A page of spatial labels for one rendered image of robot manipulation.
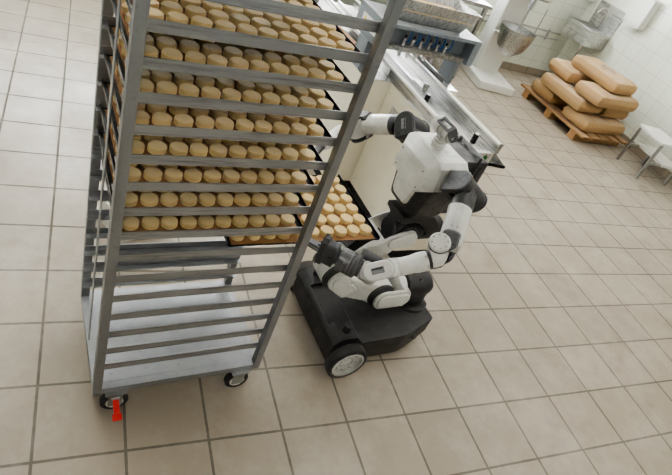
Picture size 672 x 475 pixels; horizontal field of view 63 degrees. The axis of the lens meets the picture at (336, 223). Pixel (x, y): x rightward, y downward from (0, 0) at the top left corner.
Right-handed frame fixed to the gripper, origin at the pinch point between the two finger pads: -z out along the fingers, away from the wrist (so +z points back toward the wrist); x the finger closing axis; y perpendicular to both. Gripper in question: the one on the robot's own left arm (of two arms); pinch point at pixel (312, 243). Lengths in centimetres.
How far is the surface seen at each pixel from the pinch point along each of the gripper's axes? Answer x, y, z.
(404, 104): 2, -154, -4
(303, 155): 34.7, 7.1, -12.1
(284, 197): 16.5, 6.0, -13.6
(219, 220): 7.7, 21.3, -27.4
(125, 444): -81, 53, -28
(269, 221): 7.6, 9.7, -14.8
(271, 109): 52, 22, -21
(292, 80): 61, 20, -19
